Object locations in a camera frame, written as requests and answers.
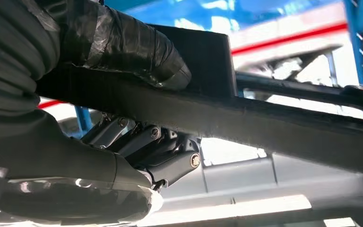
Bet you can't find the blue metal shelf rack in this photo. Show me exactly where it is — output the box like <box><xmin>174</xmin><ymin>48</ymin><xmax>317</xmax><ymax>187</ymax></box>
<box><xmin>73</xmin><ymin>0</ymin><xmax>363</xmax><ymax>140</ymax></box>

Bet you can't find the white car with red stripe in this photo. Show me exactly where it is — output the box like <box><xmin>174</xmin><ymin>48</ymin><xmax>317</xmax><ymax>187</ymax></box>
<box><xmin>37</xmin><ymin>6</ymin><xmax>363</xmax><ymax>166</ymax></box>

